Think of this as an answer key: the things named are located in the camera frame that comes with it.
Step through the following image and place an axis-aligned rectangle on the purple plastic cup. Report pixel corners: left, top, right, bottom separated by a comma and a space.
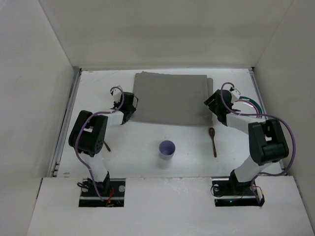
159, 140, 176, 160

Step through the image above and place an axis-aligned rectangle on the grey cloth placemat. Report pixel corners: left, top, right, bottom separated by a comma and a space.
131, 71, 213, 126

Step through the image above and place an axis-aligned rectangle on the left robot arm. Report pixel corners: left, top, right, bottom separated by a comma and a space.
68, 92, 138, 193

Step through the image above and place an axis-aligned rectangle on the brown wooden fork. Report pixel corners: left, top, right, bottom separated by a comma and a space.
104, 141, 111, 152

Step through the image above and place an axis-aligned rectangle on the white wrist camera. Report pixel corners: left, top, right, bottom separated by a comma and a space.
229, 87, 241, 103
110, 86, 123, 102

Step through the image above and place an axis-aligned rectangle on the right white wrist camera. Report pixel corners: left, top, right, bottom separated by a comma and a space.
229, 87, 241, 103

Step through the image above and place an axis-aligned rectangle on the white plate green rim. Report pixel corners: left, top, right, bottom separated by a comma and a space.
233, 96, 263, 118

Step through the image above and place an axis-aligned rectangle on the brown wooden spoon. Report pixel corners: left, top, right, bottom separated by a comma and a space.
208, 127, 217, 158

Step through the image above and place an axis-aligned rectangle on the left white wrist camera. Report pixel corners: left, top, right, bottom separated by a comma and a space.
110, 86, 123, 102

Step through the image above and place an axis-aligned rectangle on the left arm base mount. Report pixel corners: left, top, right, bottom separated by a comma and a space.
77, 178, 126, 207

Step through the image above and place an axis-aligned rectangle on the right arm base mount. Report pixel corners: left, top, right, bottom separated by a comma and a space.
210, 178, 265, 207

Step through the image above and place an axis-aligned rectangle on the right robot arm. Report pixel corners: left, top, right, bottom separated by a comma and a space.
204, 88, 289, 197

